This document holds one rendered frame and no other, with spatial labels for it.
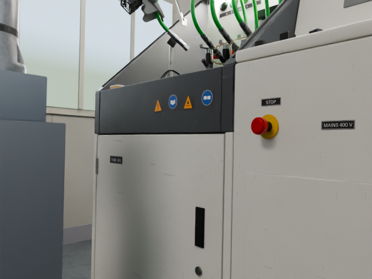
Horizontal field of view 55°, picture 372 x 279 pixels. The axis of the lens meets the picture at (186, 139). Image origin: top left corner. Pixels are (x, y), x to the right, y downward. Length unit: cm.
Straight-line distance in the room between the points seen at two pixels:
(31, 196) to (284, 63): 58
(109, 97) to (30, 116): 54
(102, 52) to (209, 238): 231
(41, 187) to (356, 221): 60
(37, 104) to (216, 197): 46
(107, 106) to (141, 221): 44
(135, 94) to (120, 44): 200
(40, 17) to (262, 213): 231
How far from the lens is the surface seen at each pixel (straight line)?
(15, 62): 85
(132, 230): 120
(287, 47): 78
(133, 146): 117
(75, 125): 285
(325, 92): 72
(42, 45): 278
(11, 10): 89
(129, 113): 120
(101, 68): 299
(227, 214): 87
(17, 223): 80
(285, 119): 76
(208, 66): 129
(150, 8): 131
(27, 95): 82
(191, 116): 95
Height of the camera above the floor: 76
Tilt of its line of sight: 1 degrees up
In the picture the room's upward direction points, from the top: 1 degrees clockwise
